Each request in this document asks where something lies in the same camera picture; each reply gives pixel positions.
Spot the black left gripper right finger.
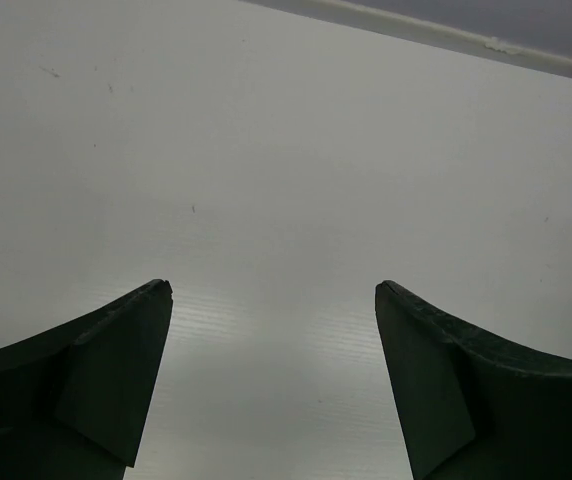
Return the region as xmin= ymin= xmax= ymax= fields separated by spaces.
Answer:
xmin=375 ymin=281 xmax=572 ymax=479

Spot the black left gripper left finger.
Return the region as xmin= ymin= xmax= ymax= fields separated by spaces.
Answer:
xmin=0 ymin=279 xmax=172 ymax=479

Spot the white back table rail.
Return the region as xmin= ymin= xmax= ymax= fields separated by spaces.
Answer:
xmin=310 ymin=0 xmax=572 ymax=81

